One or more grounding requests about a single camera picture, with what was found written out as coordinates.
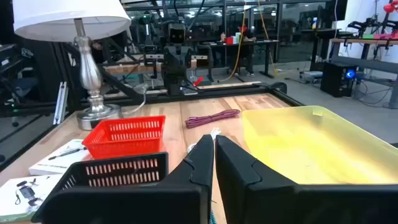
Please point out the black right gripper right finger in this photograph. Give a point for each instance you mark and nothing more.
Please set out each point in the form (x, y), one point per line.
(280, 205)

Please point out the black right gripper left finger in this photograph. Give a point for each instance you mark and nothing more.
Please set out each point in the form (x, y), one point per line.
(161, 202)

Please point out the white box with gadget print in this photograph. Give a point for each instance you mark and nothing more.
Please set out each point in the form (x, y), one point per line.
(18, 196)

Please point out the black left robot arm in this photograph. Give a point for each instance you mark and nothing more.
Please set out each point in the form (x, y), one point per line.
(175, 68)

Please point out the red plastic slotted basket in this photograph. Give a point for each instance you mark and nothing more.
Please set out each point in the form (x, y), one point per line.
(124, 146)

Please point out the black office desk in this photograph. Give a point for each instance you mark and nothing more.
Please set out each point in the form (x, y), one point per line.
(248, 43)

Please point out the black plastic slotted basket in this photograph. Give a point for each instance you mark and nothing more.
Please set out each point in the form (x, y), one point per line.
(81, 174)

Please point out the silver table lamp white shade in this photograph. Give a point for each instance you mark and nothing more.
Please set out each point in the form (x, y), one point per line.
(71, 21)

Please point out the white box with marker print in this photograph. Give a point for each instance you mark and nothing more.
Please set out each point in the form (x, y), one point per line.
(59, 163)

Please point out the silver aluminium extrusion bar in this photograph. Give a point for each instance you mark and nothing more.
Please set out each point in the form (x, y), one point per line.
(60, 104)

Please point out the black computer tower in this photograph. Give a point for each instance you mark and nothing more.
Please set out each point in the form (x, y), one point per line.
(335, 79)

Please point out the wooden workbench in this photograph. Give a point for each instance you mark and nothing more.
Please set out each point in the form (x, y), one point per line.
(363, 41)

